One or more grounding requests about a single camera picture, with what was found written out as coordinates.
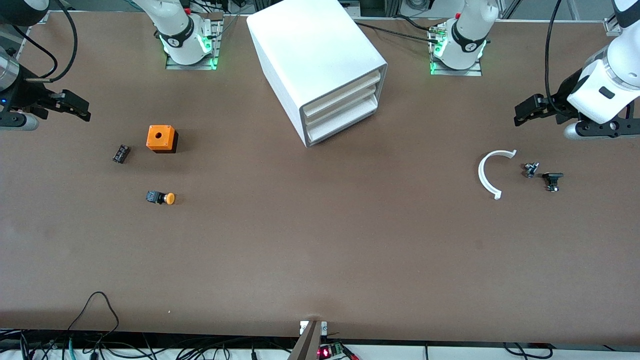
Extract black looped cable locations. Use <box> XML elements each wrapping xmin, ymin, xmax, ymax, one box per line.
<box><xmin>67</xmin><ymin>291</ymin><xmax>121</xmax><ymax>346</ymax></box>

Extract orange box with hole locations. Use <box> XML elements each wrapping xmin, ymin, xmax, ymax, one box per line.
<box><xmin>146</xmin><ymin>125</ymin><xmax>179</xmax><ymax>154</ymax></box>

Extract black cable under table edge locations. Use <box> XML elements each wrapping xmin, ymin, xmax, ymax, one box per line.
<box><xmin>502</xmin><ymin>342</ymin><xmax>554</xmax><ymax>360</ymax></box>

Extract orange push button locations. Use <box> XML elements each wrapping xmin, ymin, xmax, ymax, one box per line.
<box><xmin>146</xmin><ymin>190</ymin><xmax>176</xmax><ymax>206</ymax></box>

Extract black clamp part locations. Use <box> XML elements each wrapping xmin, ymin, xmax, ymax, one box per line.
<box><xmin>542</xmin><ymin>172</ymin><xmax>565</xmax><ymax>193</ymax></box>

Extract circuit board with red light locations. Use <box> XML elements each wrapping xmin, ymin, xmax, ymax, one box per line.
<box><xmin>318</xmin><ymin>341</ymin><xmax>358</xmax><ymax>360</ymax></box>

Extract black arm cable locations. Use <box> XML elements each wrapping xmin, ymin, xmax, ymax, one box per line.
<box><xmin>0</xmin><ymin>0</ymin><xmax>79</xmax><ymax>83</ymax></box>
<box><xmin>545</xmin><ymin>0</ymin><xmax>568</xmax><ymax>116</ymax></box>

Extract brown camera stand post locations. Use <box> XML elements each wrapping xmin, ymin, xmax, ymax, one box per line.
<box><xmin>287</xmin><ymin>320</ymin><xmax>328</xmax><ymax>360</ymax></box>

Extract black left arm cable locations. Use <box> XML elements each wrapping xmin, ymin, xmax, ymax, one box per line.
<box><xmin>545</xmin><ymin>0</ymin><xmax>568</xmax><ymax>116</ymax></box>

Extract white curved plastic bracket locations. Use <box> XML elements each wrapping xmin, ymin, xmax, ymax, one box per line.
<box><xmin>478</xmin><ymin>149</ymin><xmax>518</xmax><ymax>201</ymax></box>

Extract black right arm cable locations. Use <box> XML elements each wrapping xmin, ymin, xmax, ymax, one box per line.
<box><xmin>0</xmin><ymin>0</ymin><xmax>79</xmax><ymax>83</ymax></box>

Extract black cable behind cabinet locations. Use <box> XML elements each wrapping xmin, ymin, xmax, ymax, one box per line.
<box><xmin>354</xmin><ymin>14</ymin><xmax>442</xmax><ymax>45</ymax></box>

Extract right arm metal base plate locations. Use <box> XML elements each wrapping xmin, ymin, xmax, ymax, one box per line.
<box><xmin>165</xmin><ymin>12</ymin><xmax>223</xmax><ymax>71</ymax></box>

